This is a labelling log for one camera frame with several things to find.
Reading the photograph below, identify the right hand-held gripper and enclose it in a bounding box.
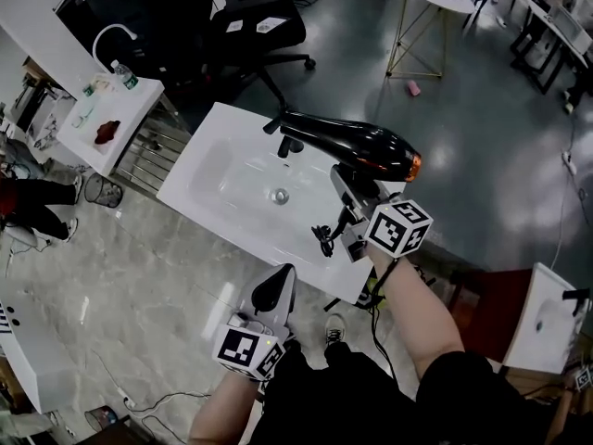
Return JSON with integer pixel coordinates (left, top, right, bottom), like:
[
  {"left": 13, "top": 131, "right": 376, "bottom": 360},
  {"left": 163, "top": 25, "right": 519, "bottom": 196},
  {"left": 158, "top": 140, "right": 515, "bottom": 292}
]
[{"left": 329, "top": 164, "right": 435, "bottom": 263}]

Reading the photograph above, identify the black sink faucet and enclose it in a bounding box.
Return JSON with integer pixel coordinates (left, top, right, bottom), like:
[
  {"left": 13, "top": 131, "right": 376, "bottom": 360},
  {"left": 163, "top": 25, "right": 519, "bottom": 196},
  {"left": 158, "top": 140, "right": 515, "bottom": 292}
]
[{"left": 262, "top": 116, "right": 305, "bottom": 159}]

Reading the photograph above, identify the white box appliance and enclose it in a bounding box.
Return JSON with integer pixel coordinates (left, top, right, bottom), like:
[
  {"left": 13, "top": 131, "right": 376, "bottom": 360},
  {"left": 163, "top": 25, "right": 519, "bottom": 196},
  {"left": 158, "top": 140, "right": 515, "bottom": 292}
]
[{"left": 548, "top": 5, "right": 593, "bottom": 56}]

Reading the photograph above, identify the person's black clothing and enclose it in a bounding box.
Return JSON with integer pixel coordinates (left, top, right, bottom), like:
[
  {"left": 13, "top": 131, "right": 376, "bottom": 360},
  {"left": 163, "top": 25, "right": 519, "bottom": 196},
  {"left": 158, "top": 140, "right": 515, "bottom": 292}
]
[{"left": 249, "top": 340, "right": 561, "bottom": 445}]

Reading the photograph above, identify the black wire mesh bin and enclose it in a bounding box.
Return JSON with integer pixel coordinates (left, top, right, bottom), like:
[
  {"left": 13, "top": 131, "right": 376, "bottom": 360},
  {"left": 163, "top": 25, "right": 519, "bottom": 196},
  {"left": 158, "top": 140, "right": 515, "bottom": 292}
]
[{"left": 83, "top": 172, "right": 124, "bottom": 210}]

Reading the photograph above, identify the person's right forearm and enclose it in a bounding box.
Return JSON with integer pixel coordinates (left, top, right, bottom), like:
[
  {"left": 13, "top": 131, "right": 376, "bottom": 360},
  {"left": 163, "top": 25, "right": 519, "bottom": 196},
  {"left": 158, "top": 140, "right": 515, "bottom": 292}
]
[{"left": 365, "top": 247, "right": 467, "bottom": 380}]

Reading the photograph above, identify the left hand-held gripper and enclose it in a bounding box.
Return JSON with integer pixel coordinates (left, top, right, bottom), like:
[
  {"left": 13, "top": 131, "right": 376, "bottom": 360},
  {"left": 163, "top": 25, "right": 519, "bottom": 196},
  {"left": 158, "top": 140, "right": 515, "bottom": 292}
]
[{"left": 211, "top": 262, "right": 298, "bottom": 382}]

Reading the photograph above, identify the black office chair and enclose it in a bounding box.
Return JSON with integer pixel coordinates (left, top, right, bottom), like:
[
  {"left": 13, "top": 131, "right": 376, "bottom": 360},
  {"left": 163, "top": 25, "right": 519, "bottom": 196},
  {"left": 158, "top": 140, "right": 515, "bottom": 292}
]
[{"left": 203, "top": 0, "right": 318, "bottom": 111}]

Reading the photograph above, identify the large black cabinet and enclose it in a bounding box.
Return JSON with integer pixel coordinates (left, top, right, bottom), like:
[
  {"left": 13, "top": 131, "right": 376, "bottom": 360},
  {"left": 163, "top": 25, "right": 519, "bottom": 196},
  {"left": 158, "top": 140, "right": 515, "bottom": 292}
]
[{"left": 54, "top": 0, "right": 224, "bottom": 93}]

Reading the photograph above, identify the yellow green object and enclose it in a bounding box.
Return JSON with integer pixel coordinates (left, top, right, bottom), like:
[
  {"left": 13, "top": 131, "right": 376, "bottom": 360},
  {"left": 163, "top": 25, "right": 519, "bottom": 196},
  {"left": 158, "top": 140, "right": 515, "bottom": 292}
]
[{"left": 364, "top": 275, "right": 386, "bottom": 311}]

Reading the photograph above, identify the black basin faucet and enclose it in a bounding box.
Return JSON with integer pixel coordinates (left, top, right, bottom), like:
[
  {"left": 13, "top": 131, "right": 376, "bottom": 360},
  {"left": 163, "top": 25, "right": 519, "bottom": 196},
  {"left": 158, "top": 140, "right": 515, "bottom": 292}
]
[{"left": 561, "top": 286, "right": 592, "bottom": 318}]

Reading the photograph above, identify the small dark bin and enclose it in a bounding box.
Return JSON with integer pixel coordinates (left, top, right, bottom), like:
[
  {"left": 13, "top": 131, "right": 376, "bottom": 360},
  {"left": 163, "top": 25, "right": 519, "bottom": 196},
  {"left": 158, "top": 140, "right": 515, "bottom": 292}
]
[{"left": 84, "top": 404, "right": 120, "bottom": 433}]

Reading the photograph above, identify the black frame desk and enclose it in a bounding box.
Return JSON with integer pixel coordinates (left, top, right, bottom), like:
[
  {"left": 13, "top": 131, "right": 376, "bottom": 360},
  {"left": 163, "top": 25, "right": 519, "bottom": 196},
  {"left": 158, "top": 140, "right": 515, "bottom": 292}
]
[{"left": 509, "top": 0, "right": 593, "bottom": 95}]

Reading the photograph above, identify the black wrist strap cable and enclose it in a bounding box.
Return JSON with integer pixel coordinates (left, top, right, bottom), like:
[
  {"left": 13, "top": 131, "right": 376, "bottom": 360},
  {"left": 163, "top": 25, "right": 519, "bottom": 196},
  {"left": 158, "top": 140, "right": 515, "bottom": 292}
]
[{"left": 368, "top": 257, "right": 400, "bottom": 382}]

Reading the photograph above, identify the white cabinet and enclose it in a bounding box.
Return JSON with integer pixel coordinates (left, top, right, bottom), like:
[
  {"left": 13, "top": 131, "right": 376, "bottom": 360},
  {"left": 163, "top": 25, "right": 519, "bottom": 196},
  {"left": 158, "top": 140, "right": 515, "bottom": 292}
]
[{"left": 0, "top": 289, "right": 79, "bottom": 415}]

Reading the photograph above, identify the person's grey shoe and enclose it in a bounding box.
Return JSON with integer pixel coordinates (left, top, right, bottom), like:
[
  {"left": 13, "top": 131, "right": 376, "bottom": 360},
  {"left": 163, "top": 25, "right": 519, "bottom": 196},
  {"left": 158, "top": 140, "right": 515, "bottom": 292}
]
[{"left": 323, "top": 312, "right": 348, "bottom": 348}]

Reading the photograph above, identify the white floor socket strip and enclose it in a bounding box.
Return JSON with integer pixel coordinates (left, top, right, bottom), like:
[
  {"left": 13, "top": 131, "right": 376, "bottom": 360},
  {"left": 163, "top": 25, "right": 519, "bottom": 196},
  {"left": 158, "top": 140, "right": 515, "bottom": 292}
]
[{"left": 115, "top": 386, "right": 138, "bottom": 411}]

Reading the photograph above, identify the black floor cable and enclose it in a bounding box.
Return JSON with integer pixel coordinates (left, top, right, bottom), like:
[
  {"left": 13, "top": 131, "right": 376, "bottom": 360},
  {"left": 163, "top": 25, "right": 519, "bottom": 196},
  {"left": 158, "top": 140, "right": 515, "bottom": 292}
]
[{"left": 124, "top": 389, "right": 212, "bottom": 438}]

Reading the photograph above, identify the white basin with red cabinet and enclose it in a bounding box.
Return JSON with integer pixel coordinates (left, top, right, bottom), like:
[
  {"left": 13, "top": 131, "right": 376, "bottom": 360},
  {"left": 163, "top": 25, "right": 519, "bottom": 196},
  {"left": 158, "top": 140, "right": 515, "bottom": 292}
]
[{"left": 456, "top": 261, "right": 592, "bottom": 375}]

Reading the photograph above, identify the clear water bottle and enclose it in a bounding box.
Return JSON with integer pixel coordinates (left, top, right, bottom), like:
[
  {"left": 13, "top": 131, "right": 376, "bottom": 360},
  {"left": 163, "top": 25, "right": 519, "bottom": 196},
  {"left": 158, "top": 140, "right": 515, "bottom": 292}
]
[{"left": 109, "top": 58, "right": 140, "bottom": 92}]

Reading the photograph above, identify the dark red cloth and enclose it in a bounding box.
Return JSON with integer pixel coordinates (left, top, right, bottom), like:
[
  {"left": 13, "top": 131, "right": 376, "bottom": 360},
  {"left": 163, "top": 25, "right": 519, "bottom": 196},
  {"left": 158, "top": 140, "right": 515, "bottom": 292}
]
[{"left": 94, "top": 119, "right": 122, "bottom": 146}]

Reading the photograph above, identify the person's left forearm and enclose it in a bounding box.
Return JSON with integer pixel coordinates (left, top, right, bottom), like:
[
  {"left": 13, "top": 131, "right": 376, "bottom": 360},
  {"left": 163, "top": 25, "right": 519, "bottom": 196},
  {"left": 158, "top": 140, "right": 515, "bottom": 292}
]
[{"left": 187, "top": 372, "right": 261, "bottom": 445}]

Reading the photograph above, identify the small white wash basin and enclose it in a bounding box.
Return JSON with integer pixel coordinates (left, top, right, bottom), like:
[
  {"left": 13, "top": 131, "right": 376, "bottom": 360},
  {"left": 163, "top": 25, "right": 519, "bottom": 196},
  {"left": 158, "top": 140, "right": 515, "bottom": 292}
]
[{"left": 56, "top": 74, "right": 166, "bottom": 178}]

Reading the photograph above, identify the black hair dryer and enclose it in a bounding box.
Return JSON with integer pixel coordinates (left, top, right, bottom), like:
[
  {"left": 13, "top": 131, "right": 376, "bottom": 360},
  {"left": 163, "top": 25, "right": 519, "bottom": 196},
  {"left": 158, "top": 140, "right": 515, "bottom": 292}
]
[{"left": 262, "top": 108, "right": 423, "bottom": 260}]

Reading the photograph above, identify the metal rack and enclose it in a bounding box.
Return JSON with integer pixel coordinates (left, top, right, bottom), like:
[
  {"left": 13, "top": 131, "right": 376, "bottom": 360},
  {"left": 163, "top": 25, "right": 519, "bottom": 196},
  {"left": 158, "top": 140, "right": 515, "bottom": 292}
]
[{"left": 110, "top": 97, "right": 192, "bottom": 199}]

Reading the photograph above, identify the white sink counter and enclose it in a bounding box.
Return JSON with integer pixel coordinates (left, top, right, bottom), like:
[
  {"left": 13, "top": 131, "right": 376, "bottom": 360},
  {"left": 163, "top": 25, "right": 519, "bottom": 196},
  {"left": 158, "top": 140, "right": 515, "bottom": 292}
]
[{"left": 156, "top": 101, "right": 409, "bottom": 306}]

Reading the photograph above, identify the white curved faucet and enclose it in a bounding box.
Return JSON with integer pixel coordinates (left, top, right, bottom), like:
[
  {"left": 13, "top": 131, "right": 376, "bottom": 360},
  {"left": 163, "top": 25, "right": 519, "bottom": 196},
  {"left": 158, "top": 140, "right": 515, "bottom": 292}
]
[{"left": 91, "top": 23, "right": 139, "bottom": 74}]

